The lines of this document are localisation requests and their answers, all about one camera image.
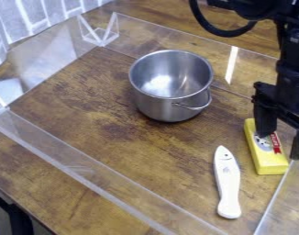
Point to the stainless steel pot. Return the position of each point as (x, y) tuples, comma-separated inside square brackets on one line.
[(171, 80)]

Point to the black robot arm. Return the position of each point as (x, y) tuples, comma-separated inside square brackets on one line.
[(282, 11)]

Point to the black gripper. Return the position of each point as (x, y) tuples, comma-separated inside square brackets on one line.
[(276, 102)]

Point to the white patterned curtain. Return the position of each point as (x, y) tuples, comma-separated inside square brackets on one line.
[(25, 17)]

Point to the yellow butter block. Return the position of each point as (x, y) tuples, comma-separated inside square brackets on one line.
[(267, 153)]

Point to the clear acrylic barrier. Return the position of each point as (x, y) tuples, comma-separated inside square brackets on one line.
[(95, 168)]

